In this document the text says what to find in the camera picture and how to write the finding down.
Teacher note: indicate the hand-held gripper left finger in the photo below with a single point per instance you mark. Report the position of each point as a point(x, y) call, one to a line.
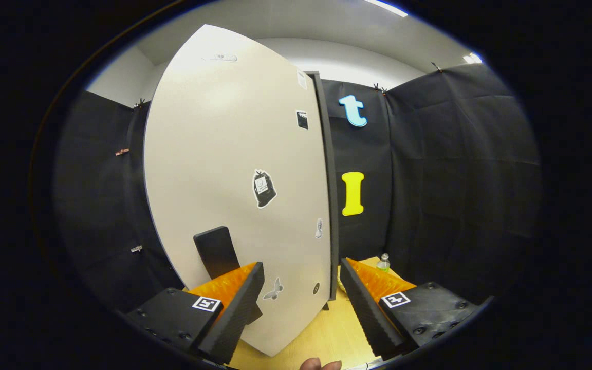
point(237, 308)

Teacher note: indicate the small ceiling light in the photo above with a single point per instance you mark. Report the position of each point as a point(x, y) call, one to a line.
point(472, 57)

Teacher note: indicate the long ceiling light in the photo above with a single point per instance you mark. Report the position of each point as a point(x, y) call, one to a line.
point(386, 7)

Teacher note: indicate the beige shoe cabinet door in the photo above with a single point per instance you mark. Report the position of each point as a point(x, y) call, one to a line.
point(214, 154)

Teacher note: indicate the black binder clip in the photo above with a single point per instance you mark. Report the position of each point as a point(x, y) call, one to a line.
point(380, 88)
point(436, 67)
point(139, 103)

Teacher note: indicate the black backdrop cloth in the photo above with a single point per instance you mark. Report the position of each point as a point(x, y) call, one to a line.
point(455, 180)

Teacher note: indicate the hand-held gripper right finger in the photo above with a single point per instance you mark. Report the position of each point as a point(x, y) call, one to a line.
point(368, 313)

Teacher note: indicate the dark frame shoe cabinet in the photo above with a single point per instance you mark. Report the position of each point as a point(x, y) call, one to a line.
point(330, 180)

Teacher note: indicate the green label plastic bottle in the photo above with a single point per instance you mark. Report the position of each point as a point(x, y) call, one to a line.
point(383, 263)

